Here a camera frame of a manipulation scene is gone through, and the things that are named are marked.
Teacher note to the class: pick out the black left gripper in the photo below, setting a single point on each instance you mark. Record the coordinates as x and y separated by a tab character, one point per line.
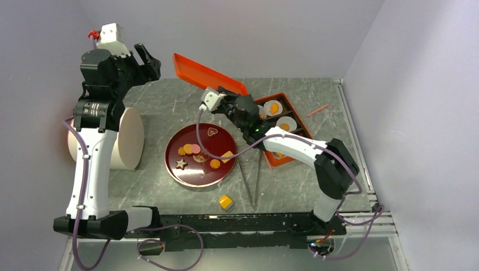
150	70

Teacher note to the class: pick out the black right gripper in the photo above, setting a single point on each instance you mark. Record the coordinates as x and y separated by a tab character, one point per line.
227	95

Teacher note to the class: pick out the orange compartment box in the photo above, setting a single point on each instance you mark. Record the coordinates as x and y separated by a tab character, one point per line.
289	110

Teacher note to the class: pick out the orange box lid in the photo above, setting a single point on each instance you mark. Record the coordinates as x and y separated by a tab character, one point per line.
203	77

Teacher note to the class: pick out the round tan cookie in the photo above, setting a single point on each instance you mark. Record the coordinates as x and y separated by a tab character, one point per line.
285	126

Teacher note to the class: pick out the dark red round plate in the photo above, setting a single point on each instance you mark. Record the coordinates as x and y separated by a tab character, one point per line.
199	173

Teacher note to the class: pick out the metal tongs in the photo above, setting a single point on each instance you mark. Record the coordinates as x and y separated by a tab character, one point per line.
250	182

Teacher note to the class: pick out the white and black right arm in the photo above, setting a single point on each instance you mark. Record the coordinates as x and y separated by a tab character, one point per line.
334	166

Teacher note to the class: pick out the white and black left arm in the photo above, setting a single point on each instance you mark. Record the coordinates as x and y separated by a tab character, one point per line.
95	125

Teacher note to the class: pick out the white paper liner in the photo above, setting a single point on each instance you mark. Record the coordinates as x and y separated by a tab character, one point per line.
262	112
267	105
289	120

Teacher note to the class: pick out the fish shaped cookie in box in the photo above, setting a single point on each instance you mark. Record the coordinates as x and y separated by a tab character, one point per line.
273	109

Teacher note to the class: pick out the heart shaped chocolate cookie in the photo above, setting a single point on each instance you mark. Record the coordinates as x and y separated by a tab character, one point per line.
212	131

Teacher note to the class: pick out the rectangular butter biscuit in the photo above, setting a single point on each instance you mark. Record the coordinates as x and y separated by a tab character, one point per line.
226	157

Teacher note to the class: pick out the round orange cookie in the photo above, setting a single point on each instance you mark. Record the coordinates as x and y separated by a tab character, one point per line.
215	164

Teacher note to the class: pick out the pink round cookie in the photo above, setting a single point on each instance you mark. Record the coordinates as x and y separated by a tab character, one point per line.
195	148

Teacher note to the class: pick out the brown round cookie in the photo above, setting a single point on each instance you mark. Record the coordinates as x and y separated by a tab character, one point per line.
187	148

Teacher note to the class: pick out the brown scalloped cookie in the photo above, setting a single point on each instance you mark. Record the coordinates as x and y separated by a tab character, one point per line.
181	151

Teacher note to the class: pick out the star shaped iced cookie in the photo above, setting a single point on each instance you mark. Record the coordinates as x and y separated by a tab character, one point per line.
181	164

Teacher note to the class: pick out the white cylinder container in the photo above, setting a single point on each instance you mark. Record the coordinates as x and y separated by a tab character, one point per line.
126	145

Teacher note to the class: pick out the pink stick behind box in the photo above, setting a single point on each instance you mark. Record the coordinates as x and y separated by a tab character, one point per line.
317	110

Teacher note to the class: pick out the yellow small block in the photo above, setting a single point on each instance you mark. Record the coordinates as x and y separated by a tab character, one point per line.
226	202

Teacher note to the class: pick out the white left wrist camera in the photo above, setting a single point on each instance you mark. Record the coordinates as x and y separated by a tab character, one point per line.
110	38

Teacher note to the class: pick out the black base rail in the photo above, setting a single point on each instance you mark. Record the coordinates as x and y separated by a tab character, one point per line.
293	229

